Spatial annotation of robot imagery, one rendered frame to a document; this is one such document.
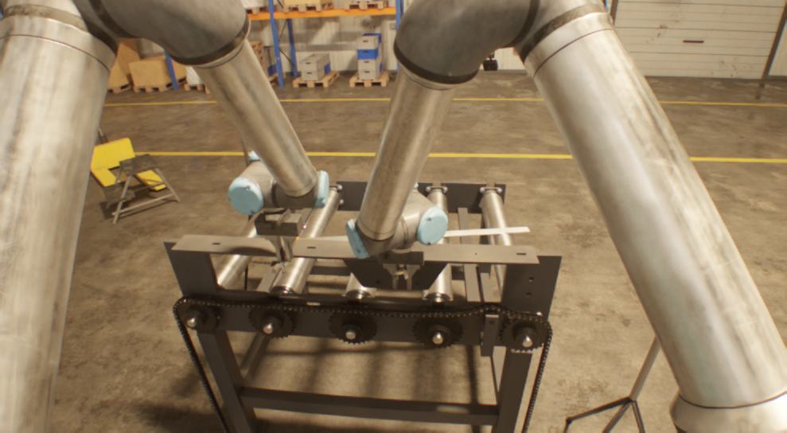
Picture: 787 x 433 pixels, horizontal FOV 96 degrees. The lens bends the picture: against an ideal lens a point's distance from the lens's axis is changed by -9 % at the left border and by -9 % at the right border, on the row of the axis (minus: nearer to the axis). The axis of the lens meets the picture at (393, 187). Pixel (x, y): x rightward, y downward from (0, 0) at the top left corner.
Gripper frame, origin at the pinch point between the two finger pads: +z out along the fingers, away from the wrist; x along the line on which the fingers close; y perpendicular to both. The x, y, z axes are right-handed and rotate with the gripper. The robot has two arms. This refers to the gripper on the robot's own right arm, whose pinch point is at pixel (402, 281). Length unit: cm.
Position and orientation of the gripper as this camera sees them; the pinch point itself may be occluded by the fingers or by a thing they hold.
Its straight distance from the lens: 121.0
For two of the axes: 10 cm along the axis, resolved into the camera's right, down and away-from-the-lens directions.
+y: -0.9, 4.5, -8.9
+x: 10.0, 0.2, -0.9
